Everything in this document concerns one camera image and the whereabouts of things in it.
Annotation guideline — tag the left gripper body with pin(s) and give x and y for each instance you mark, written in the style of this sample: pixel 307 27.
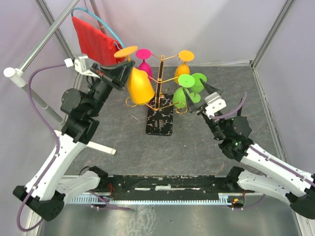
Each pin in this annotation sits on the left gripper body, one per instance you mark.
pixel 98 72

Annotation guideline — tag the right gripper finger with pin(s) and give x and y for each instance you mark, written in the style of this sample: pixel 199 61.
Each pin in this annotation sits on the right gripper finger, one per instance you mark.
pixel 189 103
pixel 211 90

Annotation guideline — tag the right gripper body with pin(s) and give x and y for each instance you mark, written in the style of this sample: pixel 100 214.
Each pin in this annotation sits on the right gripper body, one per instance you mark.
pixel 213 122

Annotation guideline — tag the green wine glass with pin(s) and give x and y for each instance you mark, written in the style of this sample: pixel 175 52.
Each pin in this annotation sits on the green wine glass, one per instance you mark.
pixel 197 87
pixel 185 81

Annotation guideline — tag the green wine glass front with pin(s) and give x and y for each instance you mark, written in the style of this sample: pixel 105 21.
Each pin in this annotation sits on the green wine glass front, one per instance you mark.
pixel 185 81

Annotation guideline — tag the orange wine glass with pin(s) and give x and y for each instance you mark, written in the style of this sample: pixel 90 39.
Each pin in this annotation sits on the orange wine glass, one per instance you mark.
pixel 184 56
pixel 138 84

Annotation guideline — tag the pink wine glass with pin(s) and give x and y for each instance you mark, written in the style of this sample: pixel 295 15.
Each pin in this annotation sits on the pink wine glass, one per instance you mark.
pixel 145 54

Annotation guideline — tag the orange wine glass front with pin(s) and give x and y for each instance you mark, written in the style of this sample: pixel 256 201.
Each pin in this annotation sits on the orange wine glass front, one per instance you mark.
pixel 184 56

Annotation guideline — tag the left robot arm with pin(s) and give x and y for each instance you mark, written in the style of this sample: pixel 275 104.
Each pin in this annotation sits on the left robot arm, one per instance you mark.
pixel 43 193

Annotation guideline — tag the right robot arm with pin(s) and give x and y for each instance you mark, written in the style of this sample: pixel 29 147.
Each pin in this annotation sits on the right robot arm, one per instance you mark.
pixel 280 180

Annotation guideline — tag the red cloth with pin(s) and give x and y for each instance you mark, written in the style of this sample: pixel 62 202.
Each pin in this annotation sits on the red cloth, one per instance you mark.
pixel 95 44

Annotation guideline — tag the blue clothes hanger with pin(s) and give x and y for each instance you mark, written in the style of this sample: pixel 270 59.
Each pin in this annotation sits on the blue clothes hanger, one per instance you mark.
pixel 90 11

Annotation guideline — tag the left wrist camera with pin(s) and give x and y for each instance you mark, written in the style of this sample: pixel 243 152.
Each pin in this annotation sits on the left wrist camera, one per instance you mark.
pixel 80 64

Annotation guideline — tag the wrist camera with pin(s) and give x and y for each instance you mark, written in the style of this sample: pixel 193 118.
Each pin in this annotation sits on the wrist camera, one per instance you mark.
pixel 80 64
pixel 214 103

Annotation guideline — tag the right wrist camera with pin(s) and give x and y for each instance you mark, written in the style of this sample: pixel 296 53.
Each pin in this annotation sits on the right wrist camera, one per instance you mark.
pixel 214 103

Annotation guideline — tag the gold wire glass rack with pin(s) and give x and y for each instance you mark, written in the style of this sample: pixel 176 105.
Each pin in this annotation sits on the gold wire glass rack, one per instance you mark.
pixel 161 110

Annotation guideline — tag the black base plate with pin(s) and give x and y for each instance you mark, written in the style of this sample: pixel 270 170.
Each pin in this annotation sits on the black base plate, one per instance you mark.
pixel 134 187

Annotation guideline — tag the white slotted cable duct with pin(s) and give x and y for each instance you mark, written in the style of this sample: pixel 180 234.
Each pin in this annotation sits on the white slotted cable duct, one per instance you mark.
pixel 88 198

